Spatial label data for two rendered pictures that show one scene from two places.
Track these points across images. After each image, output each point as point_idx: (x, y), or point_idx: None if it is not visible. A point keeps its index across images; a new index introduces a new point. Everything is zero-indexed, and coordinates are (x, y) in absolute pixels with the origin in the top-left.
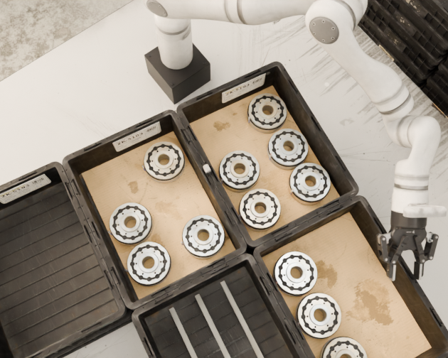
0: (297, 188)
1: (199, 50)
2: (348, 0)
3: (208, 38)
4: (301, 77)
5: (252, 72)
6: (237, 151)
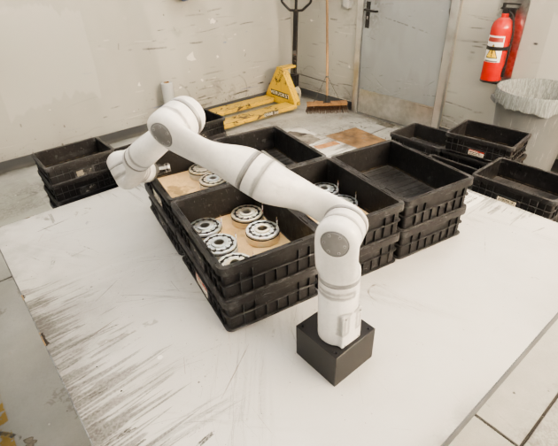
0: (216, 223)
1: (310, 337)
2: (168, 102)
3: (304, 403)
4: (188, 362)
5: (249, 259)
6: (264, 237)
